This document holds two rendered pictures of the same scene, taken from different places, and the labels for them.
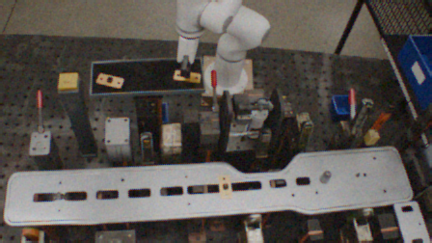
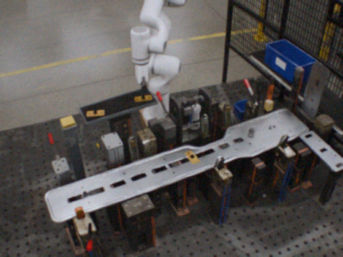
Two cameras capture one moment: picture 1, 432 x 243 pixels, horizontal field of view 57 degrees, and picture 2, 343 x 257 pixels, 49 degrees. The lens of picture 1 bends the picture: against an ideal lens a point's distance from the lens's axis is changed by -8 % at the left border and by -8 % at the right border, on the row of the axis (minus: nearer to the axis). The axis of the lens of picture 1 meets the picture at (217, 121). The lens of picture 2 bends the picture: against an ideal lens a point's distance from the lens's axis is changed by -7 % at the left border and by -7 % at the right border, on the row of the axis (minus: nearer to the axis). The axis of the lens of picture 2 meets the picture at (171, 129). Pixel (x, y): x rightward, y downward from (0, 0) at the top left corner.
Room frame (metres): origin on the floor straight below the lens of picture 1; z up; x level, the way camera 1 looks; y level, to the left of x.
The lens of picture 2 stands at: (-0.72, 0.28, 2.34)
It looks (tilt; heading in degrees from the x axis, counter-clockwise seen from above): 41 degrees down; 349
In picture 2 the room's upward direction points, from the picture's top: straight up
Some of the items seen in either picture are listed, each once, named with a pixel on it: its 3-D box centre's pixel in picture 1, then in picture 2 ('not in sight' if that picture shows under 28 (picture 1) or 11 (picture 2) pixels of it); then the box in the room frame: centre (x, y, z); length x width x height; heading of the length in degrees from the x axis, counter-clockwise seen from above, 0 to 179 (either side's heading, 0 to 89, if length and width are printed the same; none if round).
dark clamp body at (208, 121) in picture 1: (205, 150); (167, 150); (0.75, 0.02, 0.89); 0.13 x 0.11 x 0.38; 16
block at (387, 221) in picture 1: (371, 237); (296, 167); (0.54, -0.63, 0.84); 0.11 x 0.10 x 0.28; 16
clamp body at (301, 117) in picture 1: (290, 147); (220, 133); (0.84, -0.29, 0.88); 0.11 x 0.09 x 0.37; 16
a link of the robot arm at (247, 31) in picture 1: (243, 35); (164, 74); (1.16, -0.03, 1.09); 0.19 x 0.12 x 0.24; 66
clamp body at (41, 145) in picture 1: (52, 167); (67, 190); (0.57, 0.55, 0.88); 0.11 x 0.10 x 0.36; 16
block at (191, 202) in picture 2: (219, 201); (189, 177); (0.59, -0.06, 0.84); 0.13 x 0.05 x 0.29; 16
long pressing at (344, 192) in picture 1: (219, 190); (188, 160); (0.56, -0.04, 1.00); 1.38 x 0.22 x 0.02; 106
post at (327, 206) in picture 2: not in sight; (329, 185); (0.38, -0.76, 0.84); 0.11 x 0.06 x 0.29; 16
